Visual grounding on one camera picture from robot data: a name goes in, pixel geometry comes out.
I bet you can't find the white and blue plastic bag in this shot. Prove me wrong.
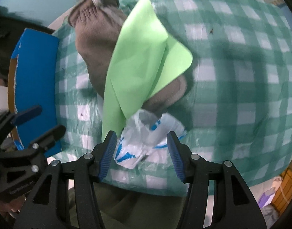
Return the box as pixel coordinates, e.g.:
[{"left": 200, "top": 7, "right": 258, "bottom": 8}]
[{"left": 115, "top": 109, "right": 186, "bottom": 170}]

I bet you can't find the person's left hand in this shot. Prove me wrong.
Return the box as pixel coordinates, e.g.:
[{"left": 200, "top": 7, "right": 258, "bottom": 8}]
[{"left": 0, "top": 195, "right": 26, "bottom": 219}]

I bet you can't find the blue cardboard box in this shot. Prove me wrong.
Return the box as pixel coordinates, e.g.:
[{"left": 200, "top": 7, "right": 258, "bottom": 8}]
[{"left": 8, "top": 28, "right": 59, "bottom": 150}]

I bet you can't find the brown knitted beanie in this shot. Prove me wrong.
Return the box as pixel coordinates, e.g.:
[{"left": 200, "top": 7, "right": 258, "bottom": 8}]
[{"left": 68, "top": 0, "right": 187, "bottom": 115}]

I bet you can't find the light green microfiber cloth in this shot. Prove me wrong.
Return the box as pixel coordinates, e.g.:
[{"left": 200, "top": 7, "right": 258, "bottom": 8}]
[{"left": 102, "top": 0, "right": 193, "bottom": 138}]

